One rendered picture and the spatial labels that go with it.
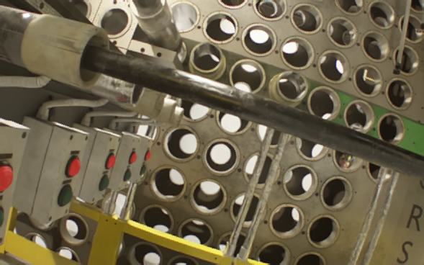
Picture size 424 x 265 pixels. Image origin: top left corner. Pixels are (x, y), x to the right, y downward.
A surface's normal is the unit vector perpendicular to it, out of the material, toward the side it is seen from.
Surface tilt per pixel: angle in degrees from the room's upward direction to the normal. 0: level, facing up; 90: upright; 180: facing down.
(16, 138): 90
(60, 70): 131
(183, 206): 90
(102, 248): 90
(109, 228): 90
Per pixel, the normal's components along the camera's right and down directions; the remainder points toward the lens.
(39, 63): -0.20, 0.60
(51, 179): 0.00, -0.04
